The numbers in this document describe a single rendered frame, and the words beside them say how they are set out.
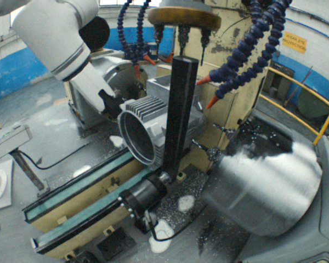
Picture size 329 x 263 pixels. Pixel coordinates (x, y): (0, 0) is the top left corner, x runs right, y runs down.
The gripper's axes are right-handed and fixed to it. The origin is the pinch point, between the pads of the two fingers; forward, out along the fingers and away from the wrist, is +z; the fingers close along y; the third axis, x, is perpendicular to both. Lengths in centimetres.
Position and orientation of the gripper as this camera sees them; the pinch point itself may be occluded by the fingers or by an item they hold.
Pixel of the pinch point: (113, 109)
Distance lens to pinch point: 39.4
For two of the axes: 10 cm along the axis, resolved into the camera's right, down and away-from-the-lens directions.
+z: 2.8, 4.6, 8.4
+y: 7.2, 4.7, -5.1
